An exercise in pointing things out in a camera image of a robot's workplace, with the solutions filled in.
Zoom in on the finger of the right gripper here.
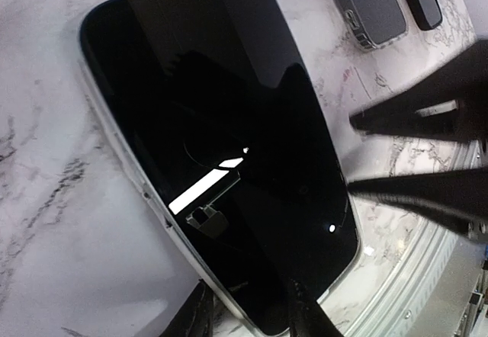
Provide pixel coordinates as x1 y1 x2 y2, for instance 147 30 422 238
349 39 487 143
347 167 487 242

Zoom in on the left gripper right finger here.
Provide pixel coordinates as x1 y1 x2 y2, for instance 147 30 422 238
287 279 343 337

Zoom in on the grey silicone phone case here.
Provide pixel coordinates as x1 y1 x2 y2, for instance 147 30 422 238
82 60 361 336

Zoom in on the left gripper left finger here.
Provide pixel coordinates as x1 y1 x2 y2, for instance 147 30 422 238
163 283 214 337

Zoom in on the phone with white edge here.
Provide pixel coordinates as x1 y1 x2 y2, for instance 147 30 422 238
79 0 361 336

